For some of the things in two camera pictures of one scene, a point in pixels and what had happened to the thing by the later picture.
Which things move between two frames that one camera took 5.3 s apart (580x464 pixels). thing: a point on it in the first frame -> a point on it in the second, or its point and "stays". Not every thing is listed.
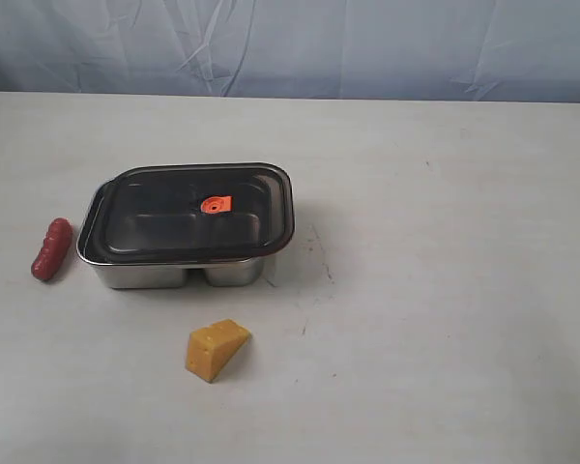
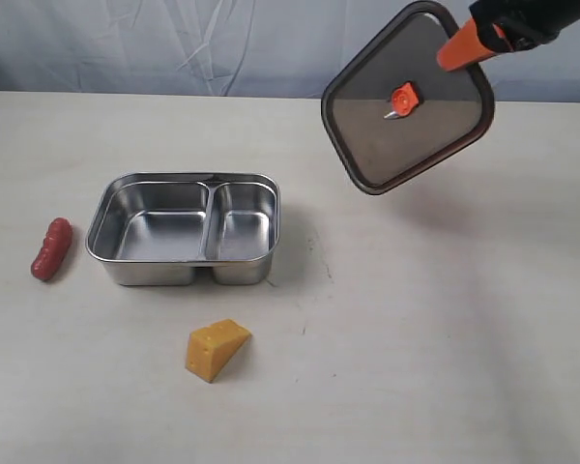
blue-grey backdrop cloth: [456, 50] stays
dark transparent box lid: [192, 212] -> [393, 111]
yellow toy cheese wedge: [211, 348] stays
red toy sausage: [52, 254] stays
